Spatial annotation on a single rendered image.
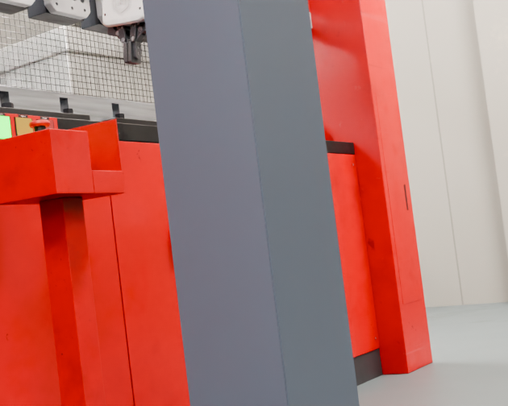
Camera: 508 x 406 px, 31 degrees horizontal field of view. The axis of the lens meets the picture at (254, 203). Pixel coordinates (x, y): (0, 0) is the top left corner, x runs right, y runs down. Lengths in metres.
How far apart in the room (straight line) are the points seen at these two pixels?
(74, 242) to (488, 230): 4.53
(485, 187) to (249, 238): 4.86
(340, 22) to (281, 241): 2.35
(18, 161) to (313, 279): 0.67
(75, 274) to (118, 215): 0.52
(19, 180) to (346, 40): 2.02
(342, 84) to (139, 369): 1.63
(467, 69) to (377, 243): 2.87
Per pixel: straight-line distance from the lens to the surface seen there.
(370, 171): 3.47
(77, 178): 1.75
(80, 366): 1.79
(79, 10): 2.49
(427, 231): 6.27
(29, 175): 1.75
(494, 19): 5.87
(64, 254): 1.79
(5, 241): 2.01
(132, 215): 2.33
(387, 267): 3.46
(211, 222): 1.32
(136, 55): 1.78
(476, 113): 6.12
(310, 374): 1.32
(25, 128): 1.90
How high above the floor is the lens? 0.51
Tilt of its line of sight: 3 degrees up
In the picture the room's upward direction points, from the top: 7 degrees counter-clockwise
